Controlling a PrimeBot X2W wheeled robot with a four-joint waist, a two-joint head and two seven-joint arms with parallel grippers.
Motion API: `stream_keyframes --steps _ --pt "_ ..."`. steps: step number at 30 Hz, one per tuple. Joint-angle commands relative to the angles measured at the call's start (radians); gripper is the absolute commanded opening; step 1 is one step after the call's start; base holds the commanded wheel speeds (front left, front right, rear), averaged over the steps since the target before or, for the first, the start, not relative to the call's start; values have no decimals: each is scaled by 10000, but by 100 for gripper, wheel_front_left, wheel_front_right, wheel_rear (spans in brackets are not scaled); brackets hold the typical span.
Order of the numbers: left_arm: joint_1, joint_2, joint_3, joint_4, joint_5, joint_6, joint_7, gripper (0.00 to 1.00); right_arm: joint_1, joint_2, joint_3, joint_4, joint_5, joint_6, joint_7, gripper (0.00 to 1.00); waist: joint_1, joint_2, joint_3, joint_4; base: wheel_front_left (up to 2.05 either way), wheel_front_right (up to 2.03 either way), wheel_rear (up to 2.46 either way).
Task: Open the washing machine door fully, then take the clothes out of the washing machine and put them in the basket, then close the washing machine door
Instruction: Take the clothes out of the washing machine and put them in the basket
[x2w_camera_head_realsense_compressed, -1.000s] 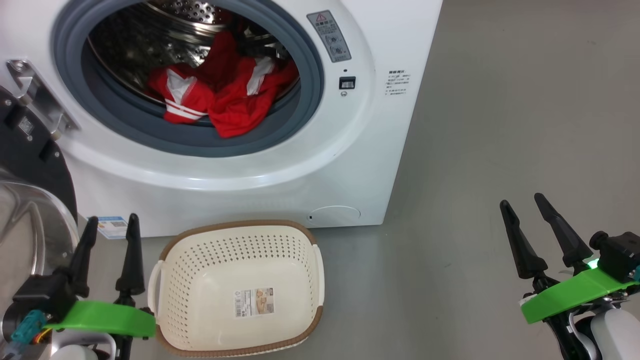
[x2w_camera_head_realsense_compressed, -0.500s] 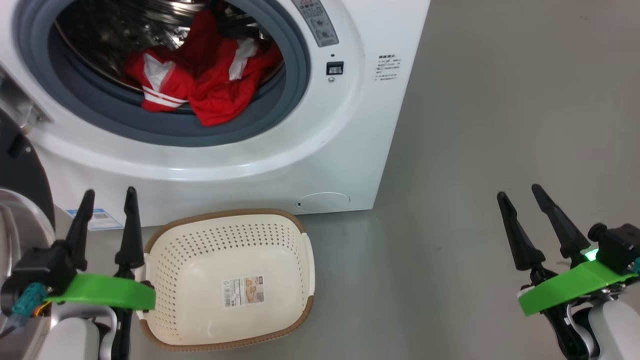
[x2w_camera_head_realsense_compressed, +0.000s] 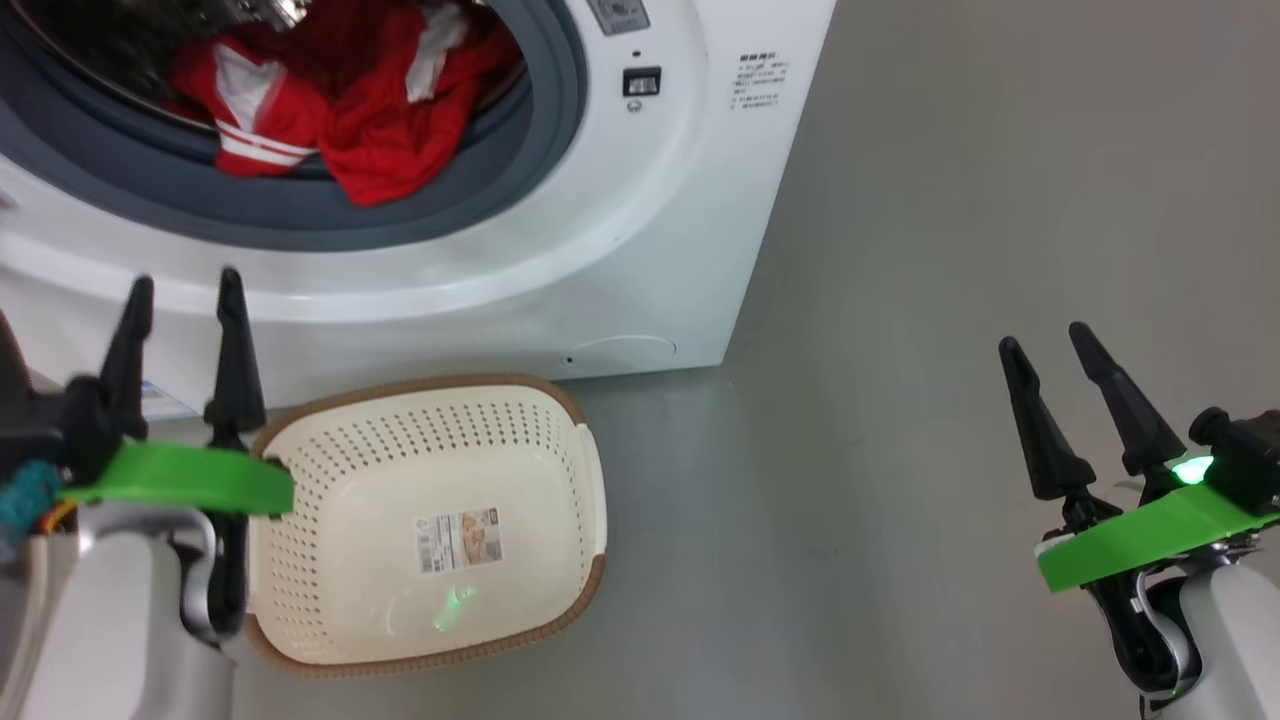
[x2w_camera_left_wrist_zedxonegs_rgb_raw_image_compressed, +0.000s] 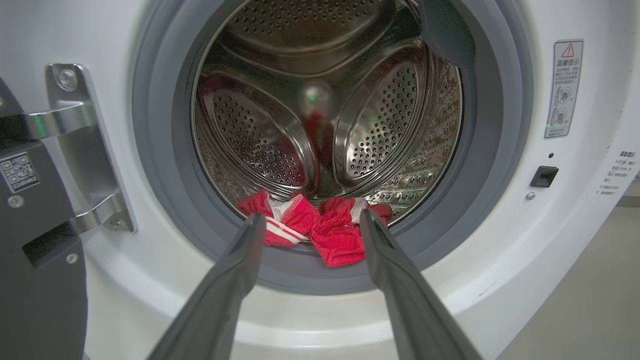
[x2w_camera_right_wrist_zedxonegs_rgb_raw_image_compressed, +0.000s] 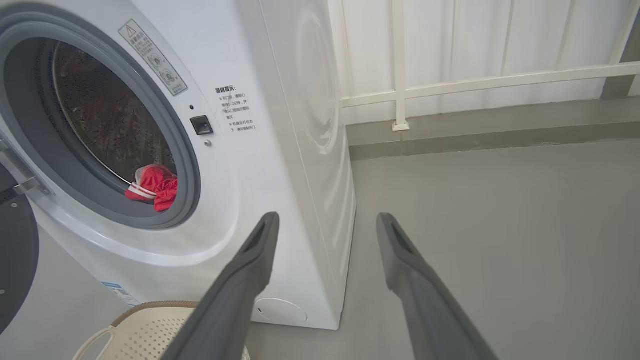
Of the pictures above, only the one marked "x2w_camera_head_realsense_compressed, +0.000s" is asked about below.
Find teal connector with black cable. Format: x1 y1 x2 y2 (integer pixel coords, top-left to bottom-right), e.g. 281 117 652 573
0 460 71 561

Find cream perforated laundry basket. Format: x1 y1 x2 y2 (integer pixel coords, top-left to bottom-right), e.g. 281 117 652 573
243 375 608 679

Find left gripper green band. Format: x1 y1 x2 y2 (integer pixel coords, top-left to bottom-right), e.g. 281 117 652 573
58 267 296 641

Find white washing machine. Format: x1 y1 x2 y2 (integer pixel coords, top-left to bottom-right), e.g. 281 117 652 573
0 0 838 411

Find red garment white stripes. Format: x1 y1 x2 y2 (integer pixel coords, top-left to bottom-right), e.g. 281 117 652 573
168 35 336 181

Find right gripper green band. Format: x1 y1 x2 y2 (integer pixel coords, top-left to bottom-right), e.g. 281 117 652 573
998 321 1280 701

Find round filter cover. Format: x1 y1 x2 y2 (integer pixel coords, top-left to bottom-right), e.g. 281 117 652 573
560 335 678 369

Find steel washing drum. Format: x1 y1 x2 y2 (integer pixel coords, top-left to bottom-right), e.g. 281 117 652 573
15 0 531 131

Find blue energy label sticker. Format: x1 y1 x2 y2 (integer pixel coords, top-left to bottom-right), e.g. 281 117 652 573
140 380 201 421

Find plain red garment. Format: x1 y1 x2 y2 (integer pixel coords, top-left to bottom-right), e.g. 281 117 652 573
318 0 526 208

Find grey door lock plate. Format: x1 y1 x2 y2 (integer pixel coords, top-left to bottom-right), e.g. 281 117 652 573
585 0 651 36

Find basket product label sticker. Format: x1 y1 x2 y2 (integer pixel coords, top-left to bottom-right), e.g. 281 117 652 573
416 506 504 576

